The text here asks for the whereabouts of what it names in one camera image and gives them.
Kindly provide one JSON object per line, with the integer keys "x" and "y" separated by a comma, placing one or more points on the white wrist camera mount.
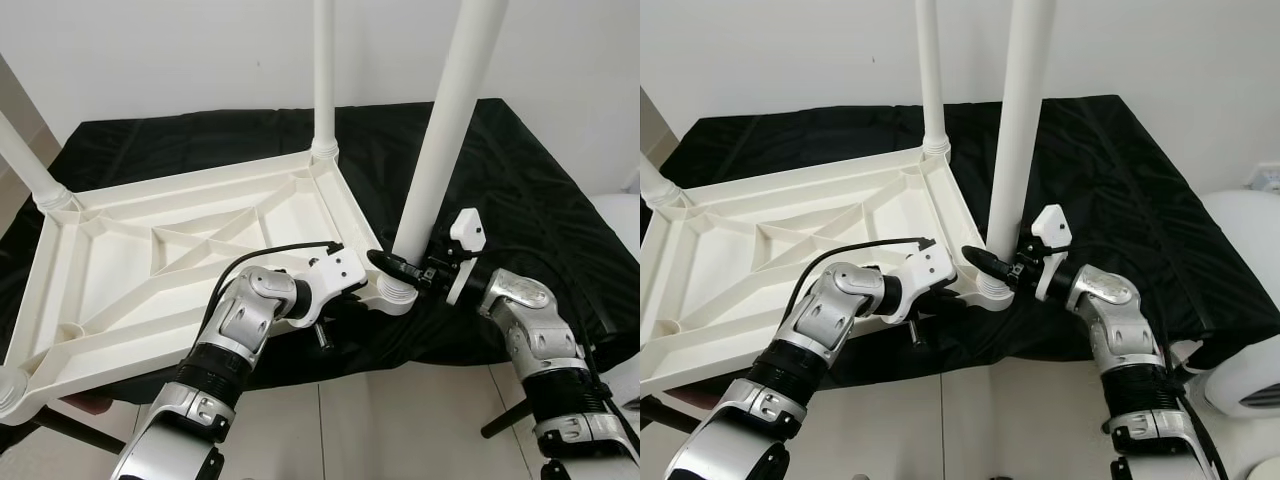
{"x": 340, "y": 270}
{"x": 1050, "y": 225}
{"x": 467, "y": 228}
{"x": 930, "y": 265}

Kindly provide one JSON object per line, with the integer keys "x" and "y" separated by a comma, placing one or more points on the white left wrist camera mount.
{"x": 930, "y": 265}
{"x": 340, "y": 270}

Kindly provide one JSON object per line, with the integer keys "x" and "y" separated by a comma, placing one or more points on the black cloth table cover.
{"x": 1150, "y": 200}
{"x": 540, "y": 200}

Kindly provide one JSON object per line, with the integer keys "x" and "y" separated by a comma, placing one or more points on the white plastic children table top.
{"x": 100, "y": 290}
{"x": 720, "y": 280}

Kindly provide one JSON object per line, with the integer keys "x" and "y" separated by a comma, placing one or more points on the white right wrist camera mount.
{"x": 467, "y": 228}
{"x": 1050, "y": 225}

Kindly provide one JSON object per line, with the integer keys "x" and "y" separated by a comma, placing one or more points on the black table frame bar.
{"x": 662, "y": 412}
{"x": 70, "y": 430}

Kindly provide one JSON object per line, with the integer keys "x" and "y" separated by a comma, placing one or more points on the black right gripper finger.
{"x": 395, "y": 267}
{"x": 988, "y": 263}

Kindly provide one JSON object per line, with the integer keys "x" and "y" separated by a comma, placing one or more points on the white rounded object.
{"x": 1250, "y": 230}
{"x": 625, "y": 215}

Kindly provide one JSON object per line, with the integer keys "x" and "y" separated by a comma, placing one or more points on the white wall plug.
{"x": 1268, "y": 178}

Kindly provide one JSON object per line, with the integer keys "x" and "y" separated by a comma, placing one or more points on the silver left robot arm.
{"x": 240, "y": 320}
{"x": 830, "y": 315}

